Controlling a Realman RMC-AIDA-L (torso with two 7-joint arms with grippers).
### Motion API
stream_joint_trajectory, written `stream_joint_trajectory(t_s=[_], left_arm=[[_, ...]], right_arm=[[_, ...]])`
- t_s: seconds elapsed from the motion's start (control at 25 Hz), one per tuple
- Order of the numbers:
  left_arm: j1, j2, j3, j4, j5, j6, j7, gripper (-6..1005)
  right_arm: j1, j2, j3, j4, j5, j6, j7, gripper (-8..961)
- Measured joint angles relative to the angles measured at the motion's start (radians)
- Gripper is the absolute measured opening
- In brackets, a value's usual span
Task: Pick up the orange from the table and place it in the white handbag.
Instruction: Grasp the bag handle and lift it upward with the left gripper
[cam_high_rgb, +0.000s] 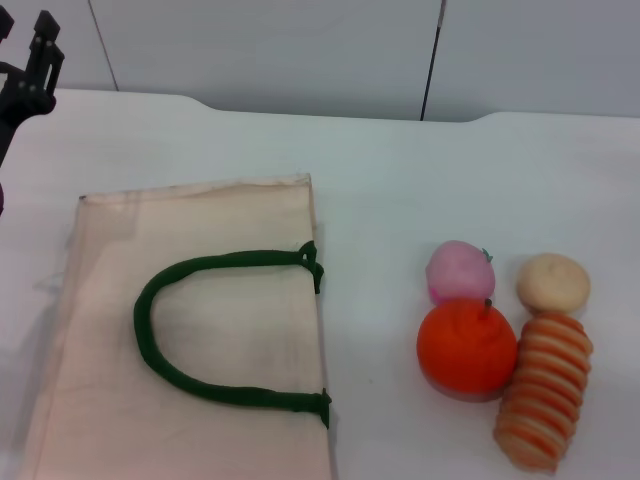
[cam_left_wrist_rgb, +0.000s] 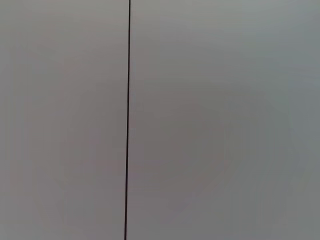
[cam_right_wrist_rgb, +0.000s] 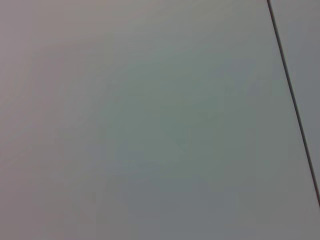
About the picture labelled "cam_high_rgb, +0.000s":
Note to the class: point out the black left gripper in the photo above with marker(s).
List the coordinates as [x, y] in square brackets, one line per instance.
[17, 102]

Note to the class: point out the orange toy fruit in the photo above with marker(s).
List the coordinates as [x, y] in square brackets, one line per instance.
[465, 350]

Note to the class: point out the thin dark vertical strip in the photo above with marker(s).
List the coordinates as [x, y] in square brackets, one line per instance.
[431, 60]

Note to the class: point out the pink toy peach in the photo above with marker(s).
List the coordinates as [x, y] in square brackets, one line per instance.
[460, 275]

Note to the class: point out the beige round toy bun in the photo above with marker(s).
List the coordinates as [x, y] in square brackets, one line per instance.
[552, 282]

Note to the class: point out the striped orange toy bread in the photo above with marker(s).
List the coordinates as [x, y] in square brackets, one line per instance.
[545, 390]

